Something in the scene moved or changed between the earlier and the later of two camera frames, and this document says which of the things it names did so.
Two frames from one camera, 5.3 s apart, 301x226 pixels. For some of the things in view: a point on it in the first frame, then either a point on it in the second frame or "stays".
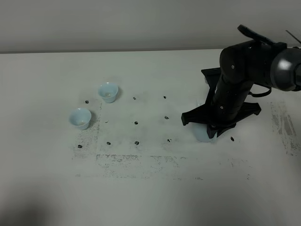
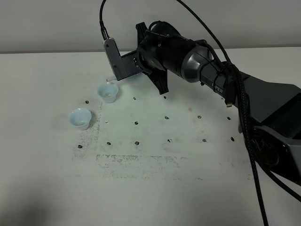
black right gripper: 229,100 → 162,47
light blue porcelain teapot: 201,133 → 132,78
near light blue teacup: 81,117 stays
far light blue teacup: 108,91 stays
